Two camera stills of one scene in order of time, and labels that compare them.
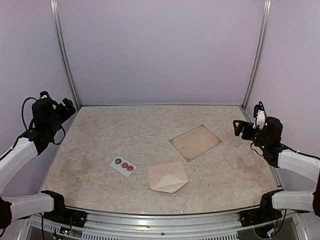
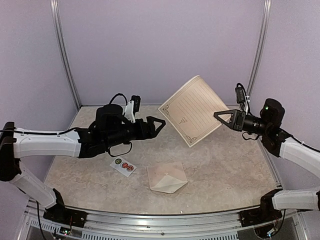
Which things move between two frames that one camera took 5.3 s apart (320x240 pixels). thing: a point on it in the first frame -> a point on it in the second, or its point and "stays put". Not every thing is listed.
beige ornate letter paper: x=192 y=144 -> x=191 y=112
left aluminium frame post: x=55 y=15 stays put
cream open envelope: x=168 y=177 stays put
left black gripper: x=69 y=105 -> x=151 y=133
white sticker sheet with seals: x=123 y=166 stays put
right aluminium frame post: x=257 y=57 stays put
